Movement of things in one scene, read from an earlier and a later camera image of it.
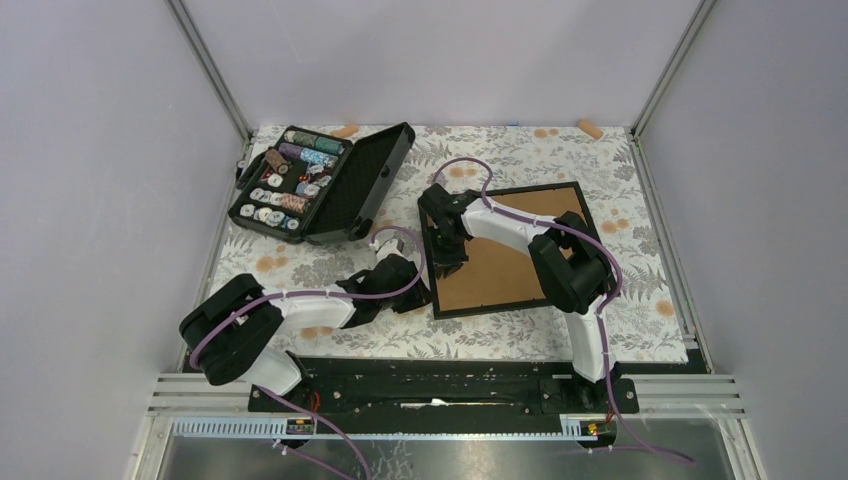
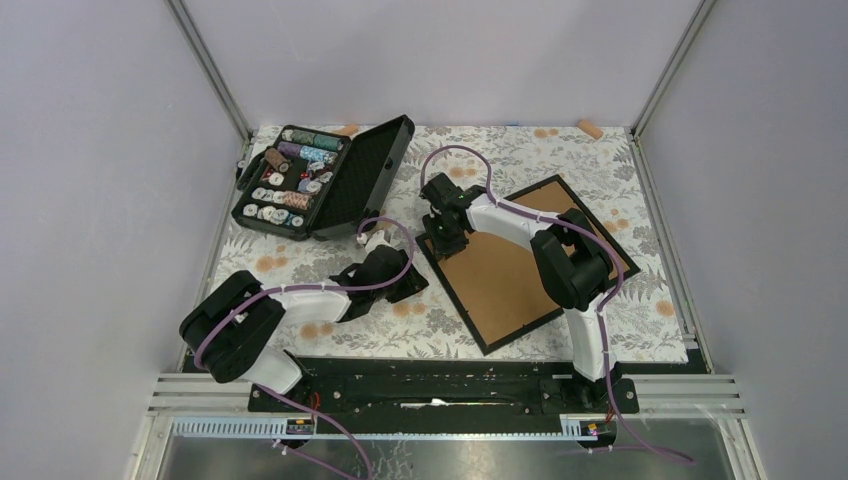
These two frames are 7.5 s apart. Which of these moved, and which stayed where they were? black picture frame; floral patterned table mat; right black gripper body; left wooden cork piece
Moved: black picture frame
Stayed: left wooden cork piece; right black gripper body; floral patterned table mat
